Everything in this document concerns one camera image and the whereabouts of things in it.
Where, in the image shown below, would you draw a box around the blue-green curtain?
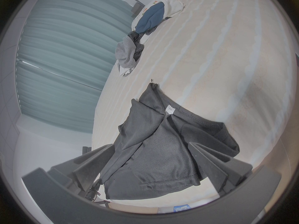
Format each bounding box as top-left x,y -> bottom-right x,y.
15,60 -> 104,134
17,0 -> 135,90

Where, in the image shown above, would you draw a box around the black T-shirt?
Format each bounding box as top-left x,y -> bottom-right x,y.
99,82 -> 241,201

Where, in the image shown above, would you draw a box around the pile of clothes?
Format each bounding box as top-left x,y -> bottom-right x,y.
115,0 -> 186,77

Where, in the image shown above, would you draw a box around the white printed pillow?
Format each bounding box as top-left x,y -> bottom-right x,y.
131,0 -> 178,32

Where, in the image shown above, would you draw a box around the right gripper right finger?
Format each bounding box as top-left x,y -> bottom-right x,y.
187,141 -> 254,194

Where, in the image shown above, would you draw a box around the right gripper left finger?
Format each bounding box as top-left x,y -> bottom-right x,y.
47,143 -> 116,194

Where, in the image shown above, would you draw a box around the grey bedside table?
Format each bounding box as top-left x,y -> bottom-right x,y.
131,3 -> 143,17

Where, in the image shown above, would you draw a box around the bed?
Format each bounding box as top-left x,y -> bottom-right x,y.
91,0 -> 298,209

